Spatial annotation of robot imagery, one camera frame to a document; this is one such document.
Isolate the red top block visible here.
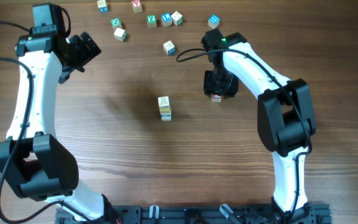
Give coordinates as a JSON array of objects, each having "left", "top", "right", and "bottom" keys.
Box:
[{"left": 211, "top": 94, "right": 223, "bottom": 103}]

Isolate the yellow S block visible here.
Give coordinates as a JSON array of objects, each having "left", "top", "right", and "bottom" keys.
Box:
[{"left": 158, "top": 96, "right": 170, "bottom": 110}]

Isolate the white block yellow O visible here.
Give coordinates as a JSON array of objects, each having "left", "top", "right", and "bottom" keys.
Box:
[{"left": 160, "top": 108, "right": 171, "bottom": 114}]

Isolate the white block blue side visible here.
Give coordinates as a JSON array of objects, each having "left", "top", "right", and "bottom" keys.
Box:
[{"left": 161, "top": 117, "right": 172, "bottom": 121}]

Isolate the white block bird picture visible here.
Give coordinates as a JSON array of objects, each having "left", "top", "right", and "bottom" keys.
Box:
[{"left": 161, "top": 113, "right": 172, "bottom": 118}]

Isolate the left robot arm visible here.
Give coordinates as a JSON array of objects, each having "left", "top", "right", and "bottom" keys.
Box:
[{"left": 0, "top": 3, "right": 122, "bottom": 223}]

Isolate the white block green side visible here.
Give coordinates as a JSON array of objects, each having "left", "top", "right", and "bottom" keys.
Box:
[{"left": 114, "top": 27, "right": 127, "bottom": 42}]

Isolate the left green Z block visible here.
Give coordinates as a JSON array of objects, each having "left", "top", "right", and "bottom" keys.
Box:
[{"left": 111, "top": 17, "right": 122, "bottom": 30}]

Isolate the green z block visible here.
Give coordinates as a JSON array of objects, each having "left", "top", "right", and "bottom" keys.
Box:
[
  {"left": 147, "top": 15, "right": 157, "bottom": 28},
  {"left": 111, "top": 17, "right": 122, "bottom": 30}
]

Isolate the block with blue X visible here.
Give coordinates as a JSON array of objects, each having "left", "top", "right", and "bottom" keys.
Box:
[{"left": 97, "top": 0, "right": 109, "bottom": 13}]

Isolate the white block blue D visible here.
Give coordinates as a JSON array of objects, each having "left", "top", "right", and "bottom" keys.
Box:
[{"left": 163, "top": 40, "right": 176, "bottom": 55}]

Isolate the blue top block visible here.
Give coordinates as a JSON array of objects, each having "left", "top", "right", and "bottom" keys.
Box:
[{"left": 208, "top": 14, "right": 220, "bottom": 29}]

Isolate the white block green N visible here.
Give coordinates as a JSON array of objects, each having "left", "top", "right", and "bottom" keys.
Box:
[{"left": 172, "top": 11, "right": 183, "bottom": 26}]

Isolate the block with red V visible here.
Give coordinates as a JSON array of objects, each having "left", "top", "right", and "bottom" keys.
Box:
[{"left": 131, "top": 0, "right": 142, "bottom": 13}]

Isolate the blue L block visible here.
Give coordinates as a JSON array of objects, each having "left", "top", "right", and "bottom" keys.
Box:
[{"left": 161, "top": 12, "right": 173, "bottom": 27}]

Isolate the middle green Z block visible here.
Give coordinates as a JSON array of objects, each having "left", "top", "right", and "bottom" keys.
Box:
[{"left": 147, "top": 15, "right": 157, "bottom": 28}]

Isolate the right camera cable black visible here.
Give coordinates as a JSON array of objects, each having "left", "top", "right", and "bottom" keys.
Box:
[{"left": 175, "top": 48, "right": 313, "bottom": 223}]

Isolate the camera cable black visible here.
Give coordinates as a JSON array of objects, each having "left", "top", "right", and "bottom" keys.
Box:
[
  {"left": 0, "top": 57, "right": 91, "bottom": 223},
  {"left": 175, "top": 48, "right": 313, "bottom": 223}
]

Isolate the left camera cable black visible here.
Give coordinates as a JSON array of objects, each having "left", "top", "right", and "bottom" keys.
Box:
[{"left": 0, "top": 57, "right": 91, "bottom": 223}]

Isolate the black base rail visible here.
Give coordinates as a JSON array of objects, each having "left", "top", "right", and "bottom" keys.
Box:
[{"left": 55, "top": 203, "right": 333, "bottom": 224}]

